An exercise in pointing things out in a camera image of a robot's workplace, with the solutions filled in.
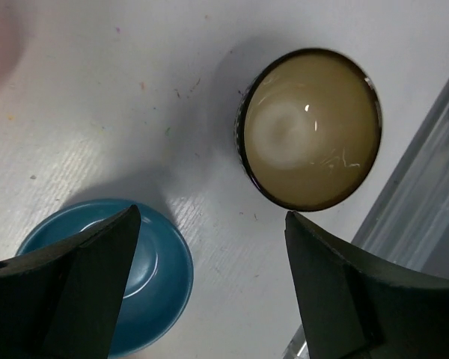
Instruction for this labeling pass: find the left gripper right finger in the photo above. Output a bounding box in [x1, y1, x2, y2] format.
[284, 212, 449, 358]

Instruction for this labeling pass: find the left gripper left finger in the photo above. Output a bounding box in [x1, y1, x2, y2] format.
[0, 205, 141, 358]

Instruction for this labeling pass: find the beige brown bowl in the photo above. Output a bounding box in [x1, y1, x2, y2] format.
[234, 48, 382, 212]

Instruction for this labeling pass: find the orange bowl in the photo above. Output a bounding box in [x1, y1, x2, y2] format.
[0, 1, 33, 85]

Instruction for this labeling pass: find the blue bowl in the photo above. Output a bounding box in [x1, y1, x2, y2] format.
[17, 198, 194, 358]

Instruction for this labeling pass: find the aluminium mounting rail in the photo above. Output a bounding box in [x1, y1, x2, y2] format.
[284, 81, 449, 358]

